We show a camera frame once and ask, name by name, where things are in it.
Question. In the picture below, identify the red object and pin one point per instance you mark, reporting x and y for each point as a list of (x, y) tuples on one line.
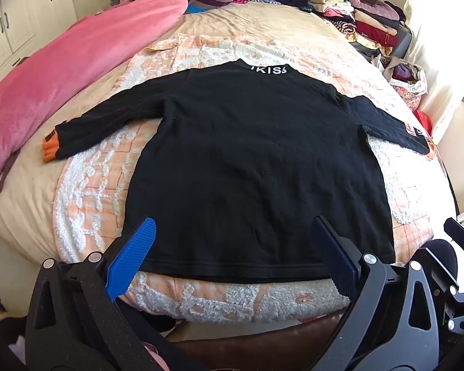
[(423, 121)]

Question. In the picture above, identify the white wardrobe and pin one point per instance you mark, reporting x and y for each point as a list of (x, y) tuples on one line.
[(19, 19)]

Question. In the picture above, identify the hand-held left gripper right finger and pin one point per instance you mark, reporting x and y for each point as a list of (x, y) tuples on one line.
[(338, 257)]

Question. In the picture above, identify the plastic bag of clothes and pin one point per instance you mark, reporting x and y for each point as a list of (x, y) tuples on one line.
[(406, 75)]

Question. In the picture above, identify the pink plush blanket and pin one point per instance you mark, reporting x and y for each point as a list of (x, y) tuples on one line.
[(81, 58)]

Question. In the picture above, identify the brown leather bed frame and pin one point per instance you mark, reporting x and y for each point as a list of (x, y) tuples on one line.
[(255, 342)]

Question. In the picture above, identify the black long-sleeve sweater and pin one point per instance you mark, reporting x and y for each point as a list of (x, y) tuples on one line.
[(255, 162)]

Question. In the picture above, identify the beige bed sheet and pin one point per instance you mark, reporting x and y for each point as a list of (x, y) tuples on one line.
[(255, 19)]

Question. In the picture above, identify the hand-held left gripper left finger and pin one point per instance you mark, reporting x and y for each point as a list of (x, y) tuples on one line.
[(133, 257)]

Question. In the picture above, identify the pile of folded clothes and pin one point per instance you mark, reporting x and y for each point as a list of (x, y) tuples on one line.
[(355, 11)]

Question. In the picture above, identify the orange and white tufted blanket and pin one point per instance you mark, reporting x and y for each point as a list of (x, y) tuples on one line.
[(100, 185)]

